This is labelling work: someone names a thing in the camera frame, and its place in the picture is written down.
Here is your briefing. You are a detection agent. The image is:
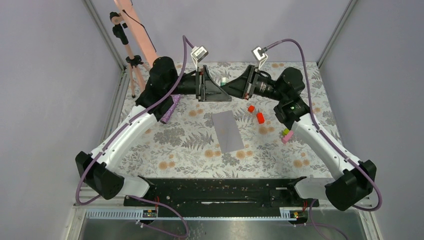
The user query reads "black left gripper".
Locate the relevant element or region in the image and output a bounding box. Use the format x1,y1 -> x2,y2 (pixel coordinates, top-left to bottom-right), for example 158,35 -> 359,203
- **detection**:
166,65 -> 233,102

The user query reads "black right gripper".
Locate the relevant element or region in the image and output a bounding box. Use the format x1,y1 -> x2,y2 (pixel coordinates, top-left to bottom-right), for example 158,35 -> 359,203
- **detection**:
222,65 -> 286,102

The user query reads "grey envelope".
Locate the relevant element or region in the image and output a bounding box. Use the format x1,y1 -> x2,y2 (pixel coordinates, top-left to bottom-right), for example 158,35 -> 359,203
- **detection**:
211,110 -> 245,154

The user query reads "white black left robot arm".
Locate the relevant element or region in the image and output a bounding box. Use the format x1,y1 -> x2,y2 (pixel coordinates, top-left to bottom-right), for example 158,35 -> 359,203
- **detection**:
75,56 -> 232,206

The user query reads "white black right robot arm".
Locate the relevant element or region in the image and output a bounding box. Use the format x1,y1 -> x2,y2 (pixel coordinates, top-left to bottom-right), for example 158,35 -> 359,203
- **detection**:
222,65 -> 377,211

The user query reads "small red cube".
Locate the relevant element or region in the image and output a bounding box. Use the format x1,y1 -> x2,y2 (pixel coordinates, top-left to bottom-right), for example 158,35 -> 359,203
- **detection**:
247,105 -> 255,113

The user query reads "purple glitter microphone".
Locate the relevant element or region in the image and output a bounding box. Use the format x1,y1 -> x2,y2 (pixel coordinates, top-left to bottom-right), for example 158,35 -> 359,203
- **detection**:
160,94 -> 182,124

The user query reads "red rectangular block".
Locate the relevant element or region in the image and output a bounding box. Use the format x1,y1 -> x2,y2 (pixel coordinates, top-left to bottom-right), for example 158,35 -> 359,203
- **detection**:
256,112 -> 265,125

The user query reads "yellow green small block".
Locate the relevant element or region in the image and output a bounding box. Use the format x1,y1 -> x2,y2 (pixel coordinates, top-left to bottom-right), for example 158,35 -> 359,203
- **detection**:
282,128 -> 290,136

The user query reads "floral patterned table mat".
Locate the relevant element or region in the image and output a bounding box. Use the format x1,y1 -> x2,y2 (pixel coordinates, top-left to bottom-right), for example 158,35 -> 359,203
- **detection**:
105,61 -> 354,180

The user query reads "pink eraser block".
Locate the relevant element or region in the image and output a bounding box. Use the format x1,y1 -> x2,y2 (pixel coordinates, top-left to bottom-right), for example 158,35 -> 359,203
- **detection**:
281,130 -> 294,144

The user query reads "pink tripod stand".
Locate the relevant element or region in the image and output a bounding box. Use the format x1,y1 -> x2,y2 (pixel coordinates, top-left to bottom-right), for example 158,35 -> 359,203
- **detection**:
109,11 -> 149,99

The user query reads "pink board on tripod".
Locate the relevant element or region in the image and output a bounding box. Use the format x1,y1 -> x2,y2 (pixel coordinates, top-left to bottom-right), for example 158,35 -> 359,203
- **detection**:
111,0 -> 158,67

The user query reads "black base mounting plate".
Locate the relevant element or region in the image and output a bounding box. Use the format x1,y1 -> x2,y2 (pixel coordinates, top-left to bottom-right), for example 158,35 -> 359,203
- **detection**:
144,178 -> 319,216

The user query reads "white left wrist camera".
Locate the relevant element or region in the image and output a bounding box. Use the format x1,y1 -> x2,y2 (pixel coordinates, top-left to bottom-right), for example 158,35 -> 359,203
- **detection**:
190,45 -> 209,64

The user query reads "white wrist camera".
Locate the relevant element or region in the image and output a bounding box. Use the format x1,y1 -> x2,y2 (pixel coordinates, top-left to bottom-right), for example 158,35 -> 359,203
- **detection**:
190,45 -> 209,64
251,46 -> 269,70

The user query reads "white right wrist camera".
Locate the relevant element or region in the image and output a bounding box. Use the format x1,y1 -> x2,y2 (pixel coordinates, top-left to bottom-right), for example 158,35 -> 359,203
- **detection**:
251,46 -> 269,70

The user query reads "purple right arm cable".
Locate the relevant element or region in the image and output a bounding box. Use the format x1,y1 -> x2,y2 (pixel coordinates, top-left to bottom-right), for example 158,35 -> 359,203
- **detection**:
264,38 -> 383,240

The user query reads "aluminium slotted rail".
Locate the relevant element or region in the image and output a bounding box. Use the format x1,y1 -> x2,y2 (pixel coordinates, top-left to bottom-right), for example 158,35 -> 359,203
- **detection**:
85,208 -> 297,221

